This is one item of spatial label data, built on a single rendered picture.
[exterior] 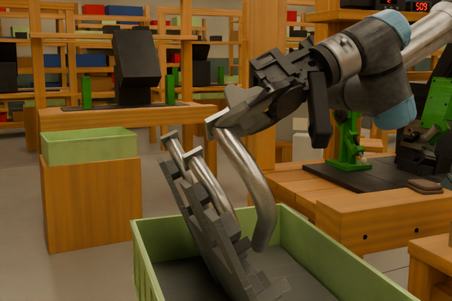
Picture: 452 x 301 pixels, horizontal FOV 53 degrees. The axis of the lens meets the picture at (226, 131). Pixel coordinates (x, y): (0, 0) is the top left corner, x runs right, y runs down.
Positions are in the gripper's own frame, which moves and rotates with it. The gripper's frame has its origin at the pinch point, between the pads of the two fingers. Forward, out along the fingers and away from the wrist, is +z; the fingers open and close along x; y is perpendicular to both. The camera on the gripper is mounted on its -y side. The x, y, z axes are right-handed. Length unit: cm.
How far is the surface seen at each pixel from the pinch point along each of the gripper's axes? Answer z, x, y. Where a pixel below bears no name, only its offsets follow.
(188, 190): 7.6, -13.8, 0.7
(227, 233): 7.3, -3.9, -12.3
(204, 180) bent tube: 4.0, -16.0, 1.9
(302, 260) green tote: -13, -56, -12
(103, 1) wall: -140, -689, 825
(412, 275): -41, -74, -29
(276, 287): 4.1, -13.9, -20.4
